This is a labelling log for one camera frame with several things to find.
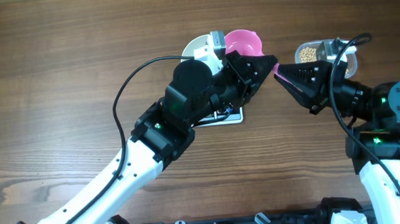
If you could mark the pile of soybeans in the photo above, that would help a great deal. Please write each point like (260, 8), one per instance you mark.
(307, 55)

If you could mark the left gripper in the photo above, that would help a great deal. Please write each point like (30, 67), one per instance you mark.
(240, 66)

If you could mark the clear plastic container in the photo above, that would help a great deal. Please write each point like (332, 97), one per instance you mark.
(351, 66)

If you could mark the pink plastic scoop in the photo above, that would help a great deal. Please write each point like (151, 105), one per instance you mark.
(245, 42)

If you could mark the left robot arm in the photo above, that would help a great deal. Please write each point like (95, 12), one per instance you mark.
(164, 132)

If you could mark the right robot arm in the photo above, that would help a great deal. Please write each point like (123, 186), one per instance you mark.
(370, 118)

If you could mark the white bowl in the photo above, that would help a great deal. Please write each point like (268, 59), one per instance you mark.
(195, 46)

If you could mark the white digital kitchen scale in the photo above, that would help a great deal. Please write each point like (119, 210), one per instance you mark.
(230, 116)

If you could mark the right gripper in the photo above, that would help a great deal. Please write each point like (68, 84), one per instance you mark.
(316, 93)

